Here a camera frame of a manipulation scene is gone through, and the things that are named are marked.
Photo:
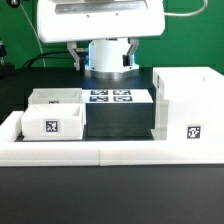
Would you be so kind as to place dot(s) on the white drawer tray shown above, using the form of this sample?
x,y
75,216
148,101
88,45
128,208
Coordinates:
x,y
44,122
57,95

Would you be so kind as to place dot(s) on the black stand at left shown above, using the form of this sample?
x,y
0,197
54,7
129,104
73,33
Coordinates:
x,y
6,68

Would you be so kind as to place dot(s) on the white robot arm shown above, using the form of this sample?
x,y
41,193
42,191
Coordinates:
x,y
105,58

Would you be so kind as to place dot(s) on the fiducial marker sheet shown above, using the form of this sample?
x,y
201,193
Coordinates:
x,y
116,96

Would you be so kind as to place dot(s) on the white drawer cabinet box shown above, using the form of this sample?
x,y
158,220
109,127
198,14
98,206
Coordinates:
x,y
189,106

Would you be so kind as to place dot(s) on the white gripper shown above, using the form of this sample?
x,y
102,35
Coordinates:
x,y
79,20

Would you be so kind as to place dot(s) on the white U-shaped foam fence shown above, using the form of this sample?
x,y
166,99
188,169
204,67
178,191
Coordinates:
x,y
101,153

